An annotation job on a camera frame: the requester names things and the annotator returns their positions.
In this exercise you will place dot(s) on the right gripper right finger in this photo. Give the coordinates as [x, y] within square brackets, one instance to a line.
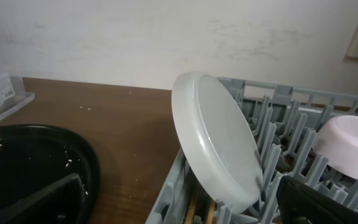
[299, 203]

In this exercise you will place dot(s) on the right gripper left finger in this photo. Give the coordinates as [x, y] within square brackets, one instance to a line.
[63, 201]

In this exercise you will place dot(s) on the wooden chopstick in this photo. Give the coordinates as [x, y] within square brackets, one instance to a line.
[210, 214]
[191, 208]

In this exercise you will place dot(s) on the grey plate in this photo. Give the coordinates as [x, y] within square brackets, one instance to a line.
[216, 140]

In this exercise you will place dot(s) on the grey dishwasher rack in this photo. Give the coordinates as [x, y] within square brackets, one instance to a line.
[285, 120]

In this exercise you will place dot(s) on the round black serving tray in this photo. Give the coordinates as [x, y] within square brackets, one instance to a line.
[35, 156]

